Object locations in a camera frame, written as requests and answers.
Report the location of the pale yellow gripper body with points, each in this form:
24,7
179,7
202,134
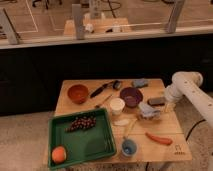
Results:
169,106

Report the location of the right grey metal post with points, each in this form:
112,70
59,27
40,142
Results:
174,16

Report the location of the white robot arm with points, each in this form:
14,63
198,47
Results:
188,84

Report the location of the purple bowl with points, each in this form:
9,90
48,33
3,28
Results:
131,96

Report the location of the left grey metal post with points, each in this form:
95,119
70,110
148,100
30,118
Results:
8,28

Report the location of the green plastic tray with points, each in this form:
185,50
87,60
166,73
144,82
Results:
81,145

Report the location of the white paper cup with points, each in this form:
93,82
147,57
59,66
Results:
116,105

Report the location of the orange carrot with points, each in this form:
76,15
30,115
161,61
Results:
160,140

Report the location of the blue cup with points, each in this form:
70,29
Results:
128,148

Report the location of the crumpled grey plastic object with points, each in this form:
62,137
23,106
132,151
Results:
147,111

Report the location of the dark grey eraser block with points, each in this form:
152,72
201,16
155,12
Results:
157,101

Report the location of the grey metal post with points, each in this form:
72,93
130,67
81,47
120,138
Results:
8,28
78,21
174,16

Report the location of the wooden spoon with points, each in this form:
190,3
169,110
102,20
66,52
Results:
129,128

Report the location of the orange fruit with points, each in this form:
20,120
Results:
58,154

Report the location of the middle grey metal post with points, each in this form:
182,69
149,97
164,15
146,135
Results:
78,21

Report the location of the black handled brush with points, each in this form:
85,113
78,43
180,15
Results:
116,85

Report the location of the bunch of dark grapes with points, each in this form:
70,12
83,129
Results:
81,123

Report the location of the grey blue cloth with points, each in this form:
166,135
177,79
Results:
140,83

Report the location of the orange clay bowl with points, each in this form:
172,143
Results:
78,93

